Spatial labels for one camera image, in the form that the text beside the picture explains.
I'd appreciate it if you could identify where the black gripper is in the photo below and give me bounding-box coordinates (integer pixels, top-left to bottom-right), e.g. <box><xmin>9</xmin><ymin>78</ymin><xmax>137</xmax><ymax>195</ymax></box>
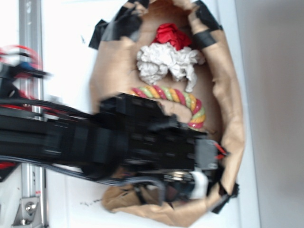
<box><xmin>128</xmin><ymin>96</ymin><xmax>228</xmax><ymax>202</ymax></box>

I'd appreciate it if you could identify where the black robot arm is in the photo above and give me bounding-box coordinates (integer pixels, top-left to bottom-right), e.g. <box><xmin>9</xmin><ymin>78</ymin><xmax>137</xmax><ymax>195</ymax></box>
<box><xmin>0</xmin><ymin>94</ymin><xmax>228</xmax><ymax>204</ymax></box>

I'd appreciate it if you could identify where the white crumpled paper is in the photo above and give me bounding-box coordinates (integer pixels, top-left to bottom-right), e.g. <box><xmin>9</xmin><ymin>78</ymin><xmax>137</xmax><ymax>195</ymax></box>
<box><xmin>136</xmin><ymin>42</ymin><xmax>205</xmax><ymax>93</ymax></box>

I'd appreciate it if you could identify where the brown paper bag bin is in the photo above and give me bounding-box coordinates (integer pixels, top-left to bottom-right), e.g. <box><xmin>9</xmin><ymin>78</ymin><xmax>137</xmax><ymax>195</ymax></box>
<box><xmin>89</xmin><ymin>0</ymin><xmax>245</xmax><ymax>227</ymax></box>

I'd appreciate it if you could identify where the white tray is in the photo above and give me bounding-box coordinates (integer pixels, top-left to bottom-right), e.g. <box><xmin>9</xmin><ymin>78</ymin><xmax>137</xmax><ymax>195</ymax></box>
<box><xmin>41</xmin><ymin>0</ymin><xmax>260</xmax><ymax>228</ymax></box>

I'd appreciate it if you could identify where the red crumpled paper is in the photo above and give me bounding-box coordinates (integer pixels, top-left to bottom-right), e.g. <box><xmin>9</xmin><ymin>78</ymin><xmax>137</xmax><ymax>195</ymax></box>
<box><xmin>152</xmin><ymin>23</ymin><xmax>192</xmax><ymax>51</ymax></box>

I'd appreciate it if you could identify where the multicolour twisted rope toy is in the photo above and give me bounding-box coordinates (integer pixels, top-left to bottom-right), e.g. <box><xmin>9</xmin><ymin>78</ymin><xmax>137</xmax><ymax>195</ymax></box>
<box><xmin>129</xmin><ymin>85</ymin><xmax>206</xmax><ymax>131</ymax></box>

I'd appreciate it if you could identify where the aluminium rail profile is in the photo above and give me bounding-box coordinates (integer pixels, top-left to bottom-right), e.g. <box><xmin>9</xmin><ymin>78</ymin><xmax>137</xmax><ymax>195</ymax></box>
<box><xmin>19</xmin><ymin>0</ymin><xmax>48</xmax><ymax>228</ymax></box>

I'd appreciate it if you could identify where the metal corner bracket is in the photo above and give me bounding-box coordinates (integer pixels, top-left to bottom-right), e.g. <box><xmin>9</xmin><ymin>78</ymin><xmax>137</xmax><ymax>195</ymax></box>
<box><xmin>11</xmin><ymin>197</ymin><xmax>44</xmax><ymax>228</ymax></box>

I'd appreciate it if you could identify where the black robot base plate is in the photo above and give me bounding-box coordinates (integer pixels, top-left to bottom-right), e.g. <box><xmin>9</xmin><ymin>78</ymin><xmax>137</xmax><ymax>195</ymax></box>
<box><xmin>0</xmin><ymin>64</ymin><xmax>20</xmax><ymax>182</ymax></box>

